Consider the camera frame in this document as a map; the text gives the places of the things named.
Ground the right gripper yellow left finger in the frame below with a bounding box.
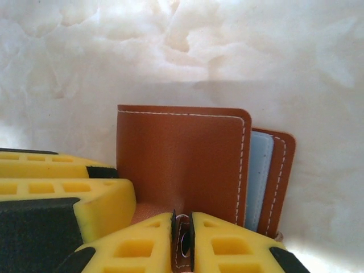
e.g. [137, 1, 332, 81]
[55, 212, 176, 273]

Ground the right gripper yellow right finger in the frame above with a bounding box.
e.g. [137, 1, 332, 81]
[189, 212, 312, 273]

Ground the brown leather card holder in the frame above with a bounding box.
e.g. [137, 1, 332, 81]
[117, 104, 297, 273]

